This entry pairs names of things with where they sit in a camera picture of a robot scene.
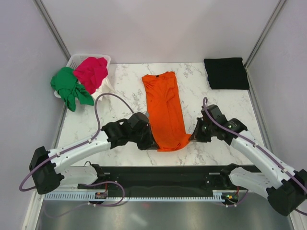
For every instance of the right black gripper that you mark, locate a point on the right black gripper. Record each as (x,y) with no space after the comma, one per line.
(196,136)

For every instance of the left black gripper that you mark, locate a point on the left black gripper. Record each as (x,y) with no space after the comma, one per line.
(150,143)

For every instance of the orange t shirt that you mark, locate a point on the orange t shirt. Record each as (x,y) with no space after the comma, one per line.
(165,112)

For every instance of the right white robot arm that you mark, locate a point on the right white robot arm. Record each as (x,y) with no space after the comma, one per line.
(284,187)

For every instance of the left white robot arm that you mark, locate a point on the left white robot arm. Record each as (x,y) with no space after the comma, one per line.
(48,166)

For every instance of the white t shirt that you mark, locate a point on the white t shirt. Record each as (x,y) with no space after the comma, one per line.
(105,87)

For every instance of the folded black t shirt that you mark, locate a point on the folded black t shirt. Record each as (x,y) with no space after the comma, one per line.
(226,73)

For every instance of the red t shirt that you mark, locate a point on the red t shirt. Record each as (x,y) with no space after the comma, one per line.
(91,72)

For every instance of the green t shirt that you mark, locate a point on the green t shirt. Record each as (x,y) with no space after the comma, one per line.
(66,85)

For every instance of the white laundry basket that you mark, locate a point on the white laundry basket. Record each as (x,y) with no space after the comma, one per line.
(76,59)

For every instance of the white slotted cable duct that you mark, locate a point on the white slotted cable duct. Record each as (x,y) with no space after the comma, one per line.
(93,196)

